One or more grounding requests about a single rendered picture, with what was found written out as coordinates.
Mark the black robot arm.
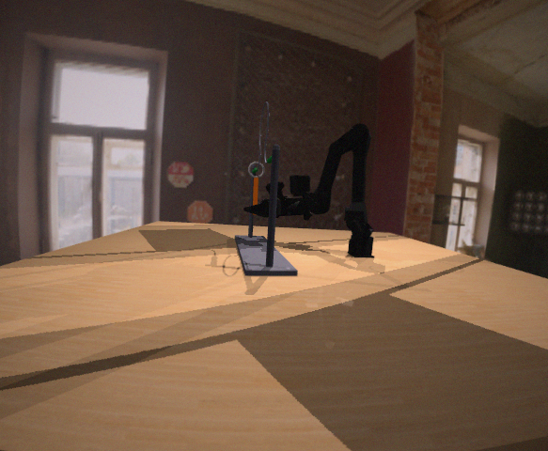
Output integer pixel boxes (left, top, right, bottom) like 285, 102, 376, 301
290, 124, 374, 257

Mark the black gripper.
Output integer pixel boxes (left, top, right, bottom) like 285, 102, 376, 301
243, 198, 293, 218

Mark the orange handle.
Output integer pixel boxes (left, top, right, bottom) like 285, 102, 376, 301
248, 163, 264, 206

